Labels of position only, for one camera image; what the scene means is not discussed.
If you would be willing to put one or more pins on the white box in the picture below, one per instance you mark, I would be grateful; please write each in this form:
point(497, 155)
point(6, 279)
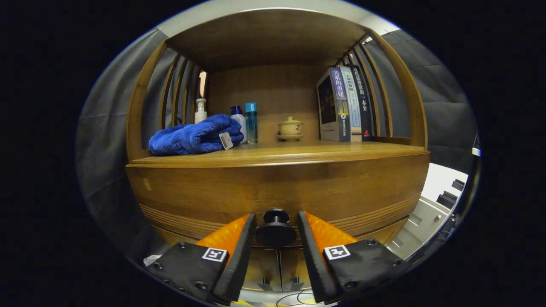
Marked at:
point(439, 179)

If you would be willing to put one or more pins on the wooden countertop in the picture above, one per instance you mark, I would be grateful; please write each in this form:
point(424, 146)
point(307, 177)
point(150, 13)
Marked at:
point(298, 151)

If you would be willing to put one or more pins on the teal bottle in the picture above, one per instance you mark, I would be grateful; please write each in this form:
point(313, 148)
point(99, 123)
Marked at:
point(251, 123)

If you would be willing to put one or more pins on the black clip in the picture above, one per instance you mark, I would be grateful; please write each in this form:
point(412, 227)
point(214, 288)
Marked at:
point(447, 200)
point(458, 184)

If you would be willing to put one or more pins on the wooden drawer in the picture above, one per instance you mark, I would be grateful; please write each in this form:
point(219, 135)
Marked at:
point(277, 187)

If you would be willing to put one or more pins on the white pump bottle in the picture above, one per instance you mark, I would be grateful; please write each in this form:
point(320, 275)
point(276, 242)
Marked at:
point(200, 113)

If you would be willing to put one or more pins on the black drawer knob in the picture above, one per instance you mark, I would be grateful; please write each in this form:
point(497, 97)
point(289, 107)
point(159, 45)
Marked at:
point(276, 232)

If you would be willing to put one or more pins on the book blue spine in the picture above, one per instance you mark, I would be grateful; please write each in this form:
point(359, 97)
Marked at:
point(341, 106)

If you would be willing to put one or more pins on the white bottle blue cap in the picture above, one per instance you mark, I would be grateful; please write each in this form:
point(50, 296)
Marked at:
point(241, 123)

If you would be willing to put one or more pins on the blue towel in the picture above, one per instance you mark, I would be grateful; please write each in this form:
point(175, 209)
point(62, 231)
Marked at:
point(192, 136)

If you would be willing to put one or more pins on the wooden cabinet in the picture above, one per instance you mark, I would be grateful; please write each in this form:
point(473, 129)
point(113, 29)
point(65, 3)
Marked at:
point(273, 89)

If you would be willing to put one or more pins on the beige lidded teacup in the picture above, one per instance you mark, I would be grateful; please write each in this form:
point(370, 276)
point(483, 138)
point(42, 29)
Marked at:
point(291, 128)

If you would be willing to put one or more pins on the book pale spine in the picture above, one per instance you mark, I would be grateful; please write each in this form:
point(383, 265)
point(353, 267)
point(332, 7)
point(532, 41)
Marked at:
point(353, 106)

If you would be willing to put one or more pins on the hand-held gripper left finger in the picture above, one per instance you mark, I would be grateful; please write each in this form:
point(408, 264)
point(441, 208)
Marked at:
point(239, 264)

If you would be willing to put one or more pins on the book black spine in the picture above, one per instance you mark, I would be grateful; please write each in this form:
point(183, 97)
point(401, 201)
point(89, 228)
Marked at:
point(364, 106)

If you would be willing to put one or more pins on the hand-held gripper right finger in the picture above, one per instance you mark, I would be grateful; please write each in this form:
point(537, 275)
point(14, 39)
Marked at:
point(313, 264)

